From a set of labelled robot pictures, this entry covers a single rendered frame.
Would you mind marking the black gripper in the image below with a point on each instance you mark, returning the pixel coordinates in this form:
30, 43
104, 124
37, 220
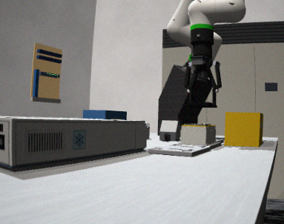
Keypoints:
202, 49

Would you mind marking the yellow bin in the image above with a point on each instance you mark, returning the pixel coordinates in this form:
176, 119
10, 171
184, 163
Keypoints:
243, 129

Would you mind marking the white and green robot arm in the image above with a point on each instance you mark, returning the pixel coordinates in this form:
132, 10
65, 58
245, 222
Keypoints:
199, 27

